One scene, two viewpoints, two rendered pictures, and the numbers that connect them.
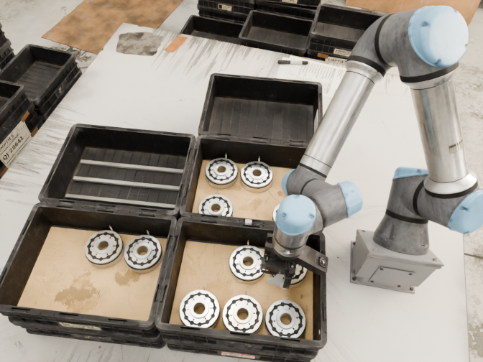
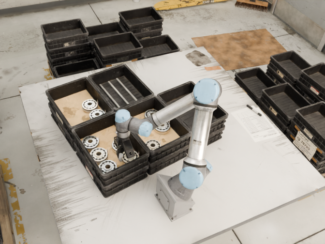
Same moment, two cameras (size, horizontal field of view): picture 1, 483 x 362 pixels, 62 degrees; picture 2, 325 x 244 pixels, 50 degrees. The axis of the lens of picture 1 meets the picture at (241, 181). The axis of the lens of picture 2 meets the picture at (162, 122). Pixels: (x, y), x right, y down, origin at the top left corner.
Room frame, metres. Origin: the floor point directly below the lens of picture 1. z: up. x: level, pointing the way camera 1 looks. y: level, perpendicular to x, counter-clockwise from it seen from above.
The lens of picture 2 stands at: (-0.29, -1.18, 2.46)
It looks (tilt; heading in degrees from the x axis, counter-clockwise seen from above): 46 degrees down; 48
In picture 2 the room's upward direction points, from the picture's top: 5 degrees clockwise
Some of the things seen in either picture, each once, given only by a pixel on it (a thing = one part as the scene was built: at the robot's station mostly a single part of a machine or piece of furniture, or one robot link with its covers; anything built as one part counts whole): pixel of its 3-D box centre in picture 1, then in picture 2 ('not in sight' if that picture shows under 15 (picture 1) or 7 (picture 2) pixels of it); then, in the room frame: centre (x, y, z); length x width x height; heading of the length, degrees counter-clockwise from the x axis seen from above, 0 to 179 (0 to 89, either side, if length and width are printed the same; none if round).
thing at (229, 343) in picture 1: (245, 284); (110, 148); (0.38, -0.02, 0.87); 0.40 x 0.30 x 0.11; 86
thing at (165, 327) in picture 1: (245, 277); (109, 142); (0.38, -0.02, 0.92); 0.40 x 0.30 x 0.02; 86
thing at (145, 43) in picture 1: (138, 42); (198, 57); (1.61, 0.51, 0.71); 0.22 x 0.19 x 0.01; 76
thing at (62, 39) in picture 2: not in sight; (67, 48); (0.95, 1.70, 0.37); 0.40 x 0.30 x 0.45; 166
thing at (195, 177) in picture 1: (254, 190); (153, 128); (0.68, -0.04, 0.87); 0.40 x 0.30 x 0.11; 86
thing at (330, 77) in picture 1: (314, 76); (256, 123); (1.42, -0.30, 0.70); 0.33 x 0.23 x 0.01; 76
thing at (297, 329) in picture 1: (285, 319); (107, 167); (0.30, -0.13, 0.86); 0.10 x 0.10 x 0.01
